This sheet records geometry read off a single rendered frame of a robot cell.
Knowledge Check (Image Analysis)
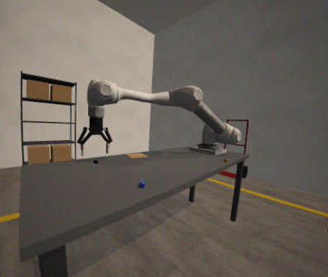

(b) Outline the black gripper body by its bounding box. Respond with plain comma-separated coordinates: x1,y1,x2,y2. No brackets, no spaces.
89,117,103,135

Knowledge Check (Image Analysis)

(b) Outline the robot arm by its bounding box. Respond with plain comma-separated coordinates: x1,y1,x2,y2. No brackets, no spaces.
87,80,242,150

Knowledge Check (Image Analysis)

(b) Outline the tan flat mat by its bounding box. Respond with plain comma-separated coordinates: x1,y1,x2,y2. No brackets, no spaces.
126,153,148,158

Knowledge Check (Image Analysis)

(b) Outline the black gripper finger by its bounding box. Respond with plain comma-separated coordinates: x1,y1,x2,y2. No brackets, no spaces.
98,128,112,153
77,127,96,156

